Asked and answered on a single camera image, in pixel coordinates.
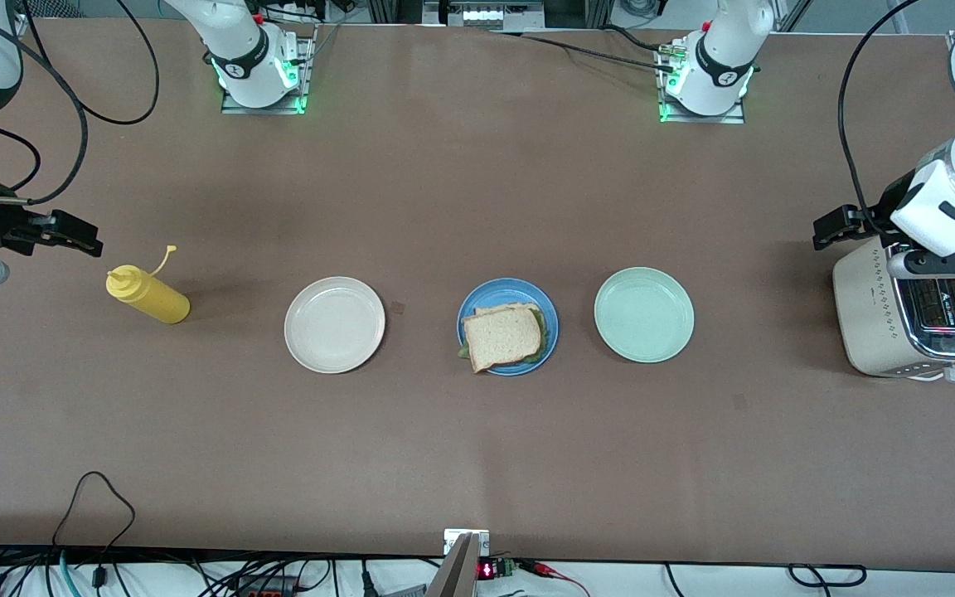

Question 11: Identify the grey camera mount pole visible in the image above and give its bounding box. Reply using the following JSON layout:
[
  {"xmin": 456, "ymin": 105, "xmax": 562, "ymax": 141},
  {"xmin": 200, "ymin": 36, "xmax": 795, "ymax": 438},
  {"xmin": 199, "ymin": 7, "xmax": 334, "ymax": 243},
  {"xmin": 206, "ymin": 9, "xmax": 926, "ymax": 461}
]
[{"xmin": 425, "ymin": 532, "xmax": 481, "ymax": 597}]

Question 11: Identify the green lettuce leaf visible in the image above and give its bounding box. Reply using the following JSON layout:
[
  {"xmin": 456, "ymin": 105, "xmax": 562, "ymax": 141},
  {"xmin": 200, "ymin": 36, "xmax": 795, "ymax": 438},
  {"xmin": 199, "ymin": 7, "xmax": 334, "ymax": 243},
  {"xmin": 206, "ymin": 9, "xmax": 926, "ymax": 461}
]
[{"xmin": 456, "ymin": 305, "xmax": 550, "ymax": 364}]

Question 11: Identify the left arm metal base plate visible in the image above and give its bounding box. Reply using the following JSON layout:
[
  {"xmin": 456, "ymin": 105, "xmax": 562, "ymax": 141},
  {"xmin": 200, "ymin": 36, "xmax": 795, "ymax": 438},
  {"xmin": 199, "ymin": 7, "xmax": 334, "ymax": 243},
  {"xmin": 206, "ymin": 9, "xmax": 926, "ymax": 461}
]
[{"xmin": 657, "ymin": 41, "xmax": 746, "ymax": 125}]

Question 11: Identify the red clip lead wire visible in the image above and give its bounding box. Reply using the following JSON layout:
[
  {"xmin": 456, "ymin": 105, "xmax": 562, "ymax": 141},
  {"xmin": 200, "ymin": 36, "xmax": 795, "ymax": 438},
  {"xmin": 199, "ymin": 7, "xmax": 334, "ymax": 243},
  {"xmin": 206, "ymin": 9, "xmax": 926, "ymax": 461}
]
[{"xmin": 519, "ymin": 559, "xmax": 593, "ymax": 597}]

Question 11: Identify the cream and chrome toaster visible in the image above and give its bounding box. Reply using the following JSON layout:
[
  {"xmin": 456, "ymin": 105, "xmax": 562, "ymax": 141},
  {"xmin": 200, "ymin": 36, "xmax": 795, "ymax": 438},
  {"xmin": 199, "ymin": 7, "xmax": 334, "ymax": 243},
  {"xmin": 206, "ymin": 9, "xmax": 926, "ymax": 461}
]
[{"xmin": 831, "ymin": 240, "xmax": 955, "ymax": 384}]

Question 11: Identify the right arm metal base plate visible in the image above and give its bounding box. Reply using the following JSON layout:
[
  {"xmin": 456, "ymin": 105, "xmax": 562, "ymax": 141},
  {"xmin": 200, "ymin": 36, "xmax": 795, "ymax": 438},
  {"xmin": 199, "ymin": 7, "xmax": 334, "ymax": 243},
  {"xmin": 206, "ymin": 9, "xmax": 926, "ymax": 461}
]
[{"xmin": 221, "ymin": 25, "xmax": 317, "ymax": 115}]

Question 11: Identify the black looped cable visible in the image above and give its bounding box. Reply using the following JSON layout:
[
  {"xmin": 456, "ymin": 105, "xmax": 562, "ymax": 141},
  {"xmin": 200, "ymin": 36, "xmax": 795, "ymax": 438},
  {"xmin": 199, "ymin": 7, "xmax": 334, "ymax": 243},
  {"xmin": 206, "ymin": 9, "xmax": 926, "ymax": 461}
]
[{"xmin": 51, "ymin": 471, "xmax": 137, "ymax": 591}]

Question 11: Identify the blue round plate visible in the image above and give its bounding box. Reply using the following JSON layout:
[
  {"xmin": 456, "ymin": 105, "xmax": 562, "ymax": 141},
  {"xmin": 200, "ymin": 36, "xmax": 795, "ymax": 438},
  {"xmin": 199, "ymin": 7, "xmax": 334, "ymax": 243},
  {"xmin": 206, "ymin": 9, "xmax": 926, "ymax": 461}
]
[{"xmin": 457, "ymin": 278, "xmax": 560, "ymax": 377}]

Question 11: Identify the beige round plate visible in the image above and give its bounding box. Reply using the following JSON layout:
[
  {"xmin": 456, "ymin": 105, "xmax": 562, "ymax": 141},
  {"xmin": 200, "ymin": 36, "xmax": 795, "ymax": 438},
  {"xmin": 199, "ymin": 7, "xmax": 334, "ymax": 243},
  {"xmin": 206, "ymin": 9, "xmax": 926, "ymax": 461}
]
[{"xmin": 284, "ymin": 276, "xmax": 386, "ymax": 375}]

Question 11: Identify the yellow squeeze bottle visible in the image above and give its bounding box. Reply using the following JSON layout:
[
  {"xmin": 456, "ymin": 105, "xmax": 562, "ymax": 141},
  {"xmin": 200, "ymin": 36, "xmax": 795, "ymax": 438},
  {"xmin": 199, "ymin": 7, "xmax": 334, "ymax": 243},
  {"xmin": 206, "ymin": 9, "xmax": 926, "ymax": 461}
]
[{"xmin": 106, "ymin": 245, "xmax": 191, "ymax": 325}]

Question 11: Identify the pale green round plate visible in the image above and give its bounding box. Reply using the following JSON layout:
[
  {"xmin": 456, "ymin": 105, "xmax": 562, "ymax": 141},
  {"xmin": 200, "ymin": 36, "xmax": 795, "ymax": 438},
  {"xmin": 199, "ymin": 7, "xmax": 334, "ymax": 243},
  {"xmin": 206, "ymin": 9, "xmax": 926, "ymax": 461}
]
[{"xmin": 594, "ymin": 266, "xmax": 696, "ymax": 364}]

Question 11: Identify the grey power strip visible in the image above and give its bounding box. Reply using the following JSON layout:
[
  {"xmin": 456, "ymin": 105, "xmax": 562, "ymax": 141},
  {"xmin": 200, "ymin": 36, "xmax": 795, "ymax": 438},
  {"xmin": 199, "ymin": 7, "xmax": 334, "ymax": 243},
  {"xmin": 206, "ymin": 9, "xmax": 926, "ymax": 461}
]
[{"xmin": 424, "ymin": 0, "xmax": 545, "ymax": 31}]

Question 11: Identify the black coiled cable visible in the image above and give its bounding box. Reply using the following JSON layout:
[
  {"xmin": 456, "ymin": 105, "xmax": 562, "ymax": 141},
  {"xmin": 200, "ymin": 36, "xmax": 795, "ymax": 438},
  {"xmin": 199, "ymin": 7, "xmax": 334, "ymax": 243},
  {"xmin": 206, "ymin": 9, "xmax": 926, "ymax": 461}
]
[{"xmin": 788, "ymin": 564, "xmax": 868, "ymax": 587}]

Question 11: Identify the white mounting bracket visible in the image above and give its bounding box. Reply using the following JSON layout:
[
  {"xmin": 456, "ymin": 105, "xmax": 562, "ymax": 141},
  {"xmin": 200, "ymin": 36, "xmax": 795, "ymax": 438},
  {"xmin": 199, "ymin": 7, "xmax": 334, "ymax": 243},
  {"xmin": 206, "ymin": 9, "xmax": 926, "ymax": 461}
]
[{"xmin": 444, "ymin": 528, "xmax": 491, "ymax": 558}]

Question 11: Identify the black base power cable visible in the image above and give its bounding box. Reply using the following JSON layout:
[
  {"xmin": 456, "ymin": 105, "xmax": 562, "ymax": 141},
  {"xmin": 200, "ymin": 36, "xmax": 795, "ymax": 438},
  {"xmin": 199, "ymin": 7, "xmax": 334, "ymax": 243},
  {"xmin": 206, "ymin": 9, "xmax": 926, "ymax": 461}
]
[{"xmin": 494, "ymin": 25, "xmax": 677, "ymax": 71}]

